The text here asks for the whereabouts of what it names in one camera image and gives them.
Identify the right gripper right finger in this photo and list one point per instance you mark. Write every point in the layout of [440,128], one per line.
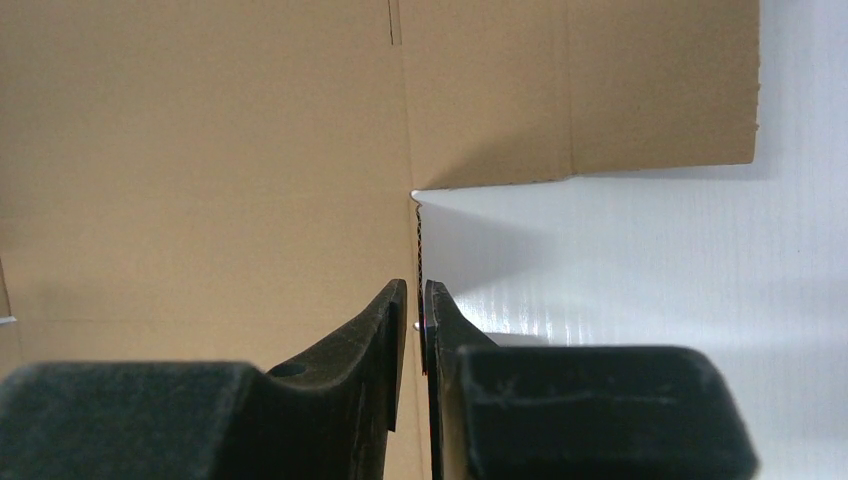
[573,412]

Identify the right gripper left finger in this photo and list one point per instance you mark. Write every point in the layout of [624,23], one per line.
[325,413]

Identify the brown cardboard box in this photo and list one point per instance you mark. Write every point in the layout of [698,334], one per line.
[233,180]

